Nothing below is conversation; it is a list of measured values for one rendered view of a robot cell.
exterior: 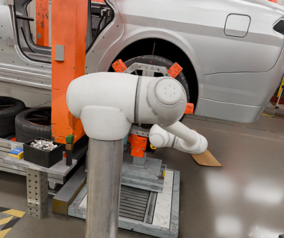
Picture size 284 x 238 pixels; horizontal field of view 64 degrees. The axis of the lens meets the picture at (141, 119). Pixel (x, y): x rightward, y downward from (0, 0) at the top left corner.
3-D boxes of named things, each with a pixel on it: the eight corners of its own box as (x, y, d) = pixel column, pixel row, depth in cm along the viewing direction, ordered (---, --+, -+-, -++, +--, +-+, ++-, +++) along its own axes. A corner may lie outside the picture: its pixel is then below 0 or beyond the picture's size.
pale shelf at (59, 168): (77, 163, 156) (77, 159, 155) (64, 176, 140) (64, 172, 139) (20, 151, 161) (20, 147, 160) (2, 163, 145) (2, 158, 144)
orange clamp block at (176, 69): (174, 77, 166) (183, 68, 163) (173, 79, 158) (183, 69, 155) (167, 71, 165) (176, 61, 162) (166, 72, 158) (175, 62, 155)
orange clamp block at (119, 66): (128, 68, 169) (120, 58, 168) (125, 69, 162) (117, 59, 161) (121, 74, 172) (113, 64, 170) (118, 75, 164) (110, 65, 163)
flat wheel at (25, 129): (91, 128, 256) (93, 108, 249) (85, 157, 195) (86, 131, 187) (30, 124, 246) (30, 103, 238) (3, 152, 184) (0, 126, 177)
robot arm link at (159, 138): (149, 136, 125) (172, 142, 123) (144, 148, 110) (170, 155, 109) (153, 118, 121) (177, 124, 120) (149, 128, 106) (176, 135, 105)
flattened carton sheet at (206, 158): (204, 146, 318) (204, 143, 317) (222, 167, 267) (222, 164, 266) (184, 145, 313) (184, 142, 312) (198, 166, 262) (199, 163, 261)
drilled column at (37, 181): (48, 209, 168) (47, 160, 155) (40, 219, 159) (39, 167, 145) (36, 207, 169) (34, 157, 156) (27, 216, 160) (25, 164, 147)
